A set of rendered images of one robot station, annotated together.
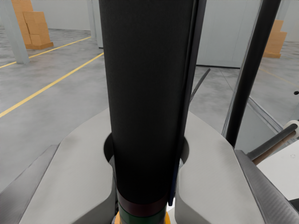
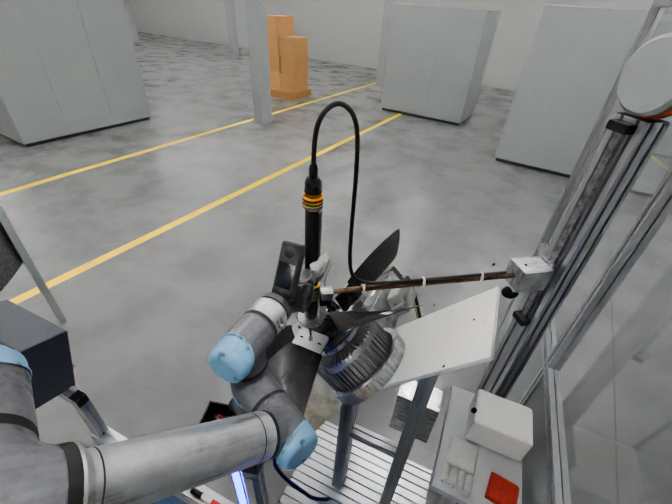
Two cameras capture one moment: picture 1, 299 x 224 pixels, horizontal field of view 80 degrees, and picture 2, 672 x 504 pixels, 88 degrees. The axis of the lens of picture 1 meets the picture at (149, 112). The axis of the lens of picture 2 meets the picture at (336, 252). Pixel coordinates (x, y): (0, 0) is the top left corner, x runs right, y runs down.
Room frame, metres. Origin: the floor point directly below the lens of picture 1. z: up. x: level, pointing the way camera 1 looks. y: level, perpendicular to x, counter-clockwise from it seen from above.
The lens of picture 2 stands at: (-0.51, -0.30, 1.97)
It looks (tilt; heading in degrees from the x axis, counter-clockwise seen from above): 36 degrees down; 22
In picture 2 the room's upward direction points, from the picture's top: 4 degrees clockwise
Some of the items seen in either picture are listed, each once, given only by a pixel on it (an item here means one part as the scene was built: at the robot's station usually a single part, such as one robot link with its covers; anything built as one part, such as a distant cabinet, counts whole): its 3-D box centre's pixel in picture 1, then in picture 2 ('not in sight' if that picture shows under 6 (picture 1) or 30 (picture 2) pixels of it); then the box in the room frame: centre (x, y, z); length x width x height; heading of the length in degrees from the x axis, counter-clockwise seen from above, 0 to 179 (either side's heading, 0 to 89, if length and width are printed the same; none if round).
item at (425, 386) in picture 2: not in sight; (402, 451); (0.21, -0.33, 0.57); 0.09 x 0.04 x 1.15; 0
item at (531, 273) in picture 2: not in sight; (529, 273); (0.44, -0.51, 1.37); 0.10 x 0.07 x 0.08; 125
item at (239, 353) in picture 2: not in sight; (243, 347); (-0.19, 0.00, 1.46); 0.11 x 0.08 x 0.09; 0
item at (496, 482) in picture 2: not in sight; (503, 492); (0.08, -0.61, 0.87); 0.08 x 0.08 x 0.02; 81
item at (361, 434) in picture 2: not in sight; (373, 440); (0.21, -0.22, 0.56); 0.19 x 0.04 x 0.04; 90
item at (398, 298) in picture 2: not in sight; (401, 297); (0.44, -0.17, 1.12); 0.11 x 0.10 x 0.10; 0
